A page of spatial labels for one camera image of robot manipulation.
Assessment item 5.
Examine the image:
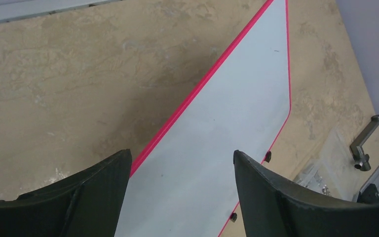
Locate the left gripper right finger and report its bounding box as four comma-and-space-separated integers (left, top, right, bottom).
233, 150, 379, 237

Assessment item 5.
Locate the black metal clamp tool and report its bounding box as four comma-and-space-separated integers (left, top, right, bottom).
349, 114, 379, 172

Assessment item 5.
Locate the black whiteboard clip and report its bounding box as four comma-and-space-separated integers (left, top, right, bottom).
264, 151, 272, 163
229, 212, 238, 222

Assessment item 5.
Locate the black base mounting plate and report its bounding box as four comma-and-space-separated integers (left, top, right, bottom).
356, 183, 379, 204

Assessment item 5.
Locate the clear plastic screw box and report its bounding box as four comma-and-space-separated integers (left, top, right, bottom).
294, 127, 361, 201

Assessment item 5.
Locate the pink framed whiteboard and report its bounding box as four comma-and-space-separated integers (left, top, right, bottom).
115, 0, 291, 237

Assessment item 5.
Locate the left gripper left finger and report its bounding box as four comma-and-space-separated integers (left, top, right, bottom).
0, 149, 132, 237

